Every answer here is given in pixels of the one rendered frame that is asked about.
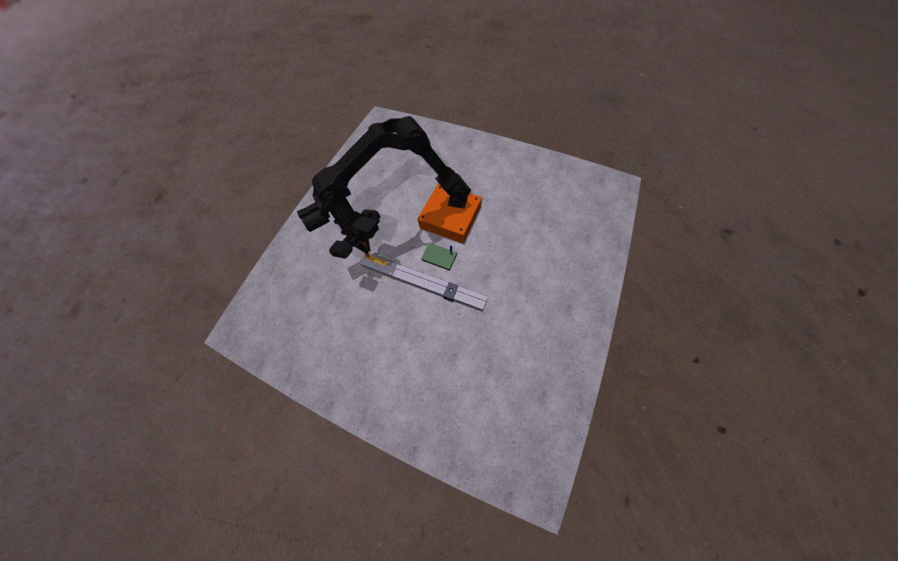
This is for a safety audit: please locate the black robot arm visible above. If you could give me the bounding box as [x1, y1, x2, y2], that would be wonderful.
[297, 116, 472, 239]

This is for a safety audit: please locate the green tray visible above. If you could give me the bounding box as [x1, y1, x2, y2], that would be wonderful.
[421, 243, 457, 270]

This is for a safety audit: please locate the grey flat bar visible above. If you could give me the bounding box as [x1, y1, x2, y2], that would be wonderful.
[360, 256, 488, 311]

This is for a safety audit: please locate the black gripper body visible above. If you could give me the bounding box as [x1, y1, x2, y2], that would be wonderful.
[330, 210, 372, 259]

